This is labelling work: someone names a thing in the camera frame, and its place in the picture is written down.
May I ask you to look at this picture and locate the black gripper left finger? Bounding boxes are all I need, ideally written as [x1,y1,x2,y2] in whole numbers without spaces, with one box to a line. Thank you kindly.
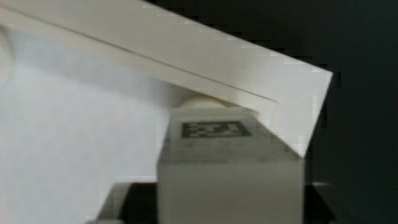
[85,182,158,224]

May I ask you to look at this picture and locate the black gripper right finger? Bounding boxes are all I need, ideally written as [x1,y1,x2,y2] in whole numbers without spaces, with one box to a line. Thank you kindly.
[304,183,336,224]

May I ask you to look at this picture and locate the white table leg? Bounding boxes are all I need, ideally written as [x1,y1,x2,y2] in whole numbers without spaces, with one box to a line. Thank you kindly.
[157,97,304,224]

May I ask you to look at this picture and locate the white square tabletop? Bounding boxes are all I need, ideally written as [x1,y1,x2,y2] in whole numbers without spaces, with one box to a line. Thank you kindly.
[0,0,332,224]

